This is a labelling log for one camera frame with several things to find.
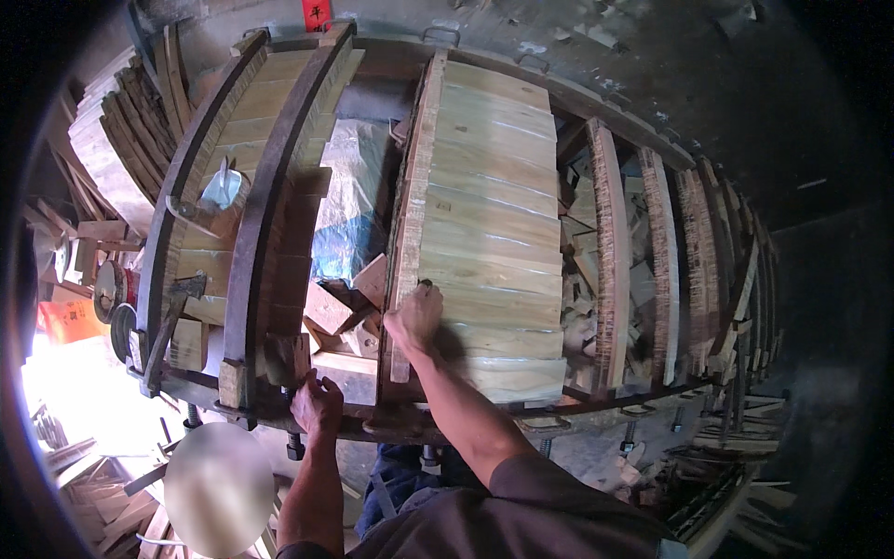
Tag person's right hand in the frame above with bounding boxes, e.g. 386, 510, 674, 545
383, 279, 445, 354

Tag person's left hand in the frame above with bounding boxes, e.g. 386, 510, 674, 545
290, 369, 345, 441

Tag large glued wood panel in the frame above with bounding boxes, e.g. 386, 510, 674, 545
380, 49, 568, 406

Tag wooden clamp block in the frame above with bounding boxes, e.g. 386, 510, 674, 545
218, 358, 250, 410
264, 334, 312, 389

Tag heap of wood blocks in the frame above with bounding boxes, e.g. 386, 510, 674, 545
302, 253, 389, 359

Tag person's legs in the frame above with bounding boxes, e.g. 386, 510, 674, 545
355, 443, 490, 539

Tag dark curved clamp bar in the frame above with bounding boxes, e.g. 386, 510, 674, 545
222, 22, 357, 416
136, 29, 272, 382

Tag crumpled clear plastic sheet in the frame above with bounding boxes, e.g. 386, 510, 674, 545
311, 119, 405, 284

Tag white glue jug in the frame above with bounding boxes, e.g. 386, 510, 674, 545
199, 157, 245, 212

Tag pile of wood scraps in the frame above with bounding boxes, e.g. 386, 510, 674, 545
31, 402, 280, 559

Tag orange printed bag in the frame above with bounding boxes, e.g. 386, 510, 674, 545
38, 299, 110, 345

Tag person's body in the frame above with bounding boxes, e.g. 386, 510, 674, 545
276, 454, 692, 559

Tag cluttered wooden bench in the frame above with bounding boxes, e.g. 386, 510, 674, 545
21, 196, 144, 284

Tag clamped pale wood panel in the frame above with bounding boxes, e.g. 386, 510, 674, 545
168, 42, 366, 373

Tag pile of wood offcuts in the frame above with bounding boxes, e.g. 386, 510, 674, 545
557, 140, 699, 392

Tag stack of curved wood panels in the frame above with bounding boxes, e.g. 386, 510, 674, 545
68, 27, 198, 235

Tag narrow board on edge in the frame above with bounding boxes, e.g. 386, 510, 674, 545
675, 168, 722, 375
585, 117, 634, 394
636, 145, 681, 387

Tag red paper sign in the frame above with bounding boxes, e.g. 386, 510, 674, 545
302, 0, 335, 33

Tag pile of wood strips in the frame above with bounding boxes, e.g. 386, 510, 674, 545
660, 391, 800, 556

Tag row of thin boards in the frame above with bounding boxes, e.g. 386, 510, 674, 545
698, 157, 782, 392

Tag metal clamp rack frame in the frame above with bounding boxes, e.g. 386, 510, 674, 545
129, 20, 790, 451

